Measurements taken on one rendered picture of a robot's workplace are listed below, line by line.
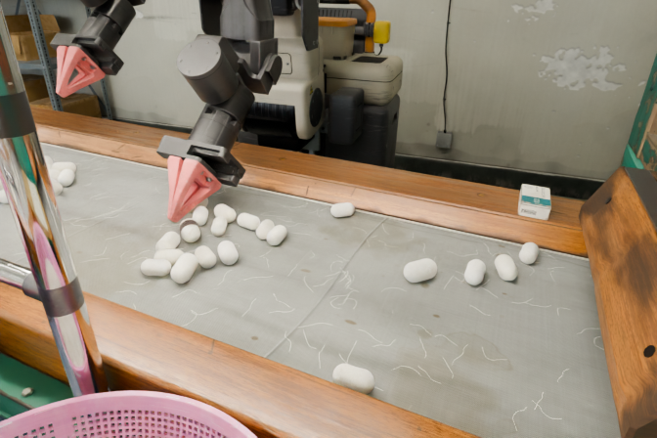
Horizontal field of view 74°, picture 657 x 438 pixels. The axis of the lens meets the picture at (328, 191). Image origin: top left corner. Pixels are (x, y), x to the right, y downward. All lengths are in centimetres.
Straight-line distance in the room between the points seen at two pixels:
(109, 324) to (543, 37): 231
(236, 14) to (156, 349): 44
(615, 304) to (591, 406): 8
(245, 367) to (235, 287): 13
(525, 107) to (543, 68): 20
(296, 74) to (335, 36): 31
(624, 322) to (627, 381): 5
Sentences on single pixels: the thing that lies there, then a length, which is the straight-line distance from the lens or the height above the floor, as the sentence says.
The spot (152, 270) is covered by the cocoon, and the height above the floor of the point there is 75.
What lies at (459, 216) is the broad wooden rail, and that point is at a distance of 59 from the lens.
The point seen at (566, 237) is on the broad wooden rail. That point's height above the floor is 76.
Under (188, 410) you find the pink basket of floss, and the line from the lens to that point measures 34.
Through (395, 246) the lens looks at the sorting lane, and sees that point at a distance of 53.
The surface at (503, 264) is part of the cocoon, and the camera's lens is 51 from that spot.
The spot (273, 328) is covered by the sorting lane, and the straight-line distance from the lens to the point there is 42.
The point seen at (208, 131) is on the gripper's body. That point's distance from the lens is 59.
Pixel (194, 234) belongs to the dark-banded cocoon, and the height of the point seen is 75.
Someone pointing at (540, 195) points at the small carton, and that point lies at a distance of 62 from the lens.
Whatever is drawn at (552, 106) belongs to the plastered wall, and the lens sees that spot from 254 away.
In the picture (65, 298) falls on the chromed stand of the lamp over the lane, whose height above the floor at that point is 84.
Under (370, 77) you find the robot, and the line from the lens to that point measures 135.
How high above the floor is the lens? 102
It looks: 26 degrees down
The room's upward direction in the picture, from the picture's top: 1 degrees clockwise
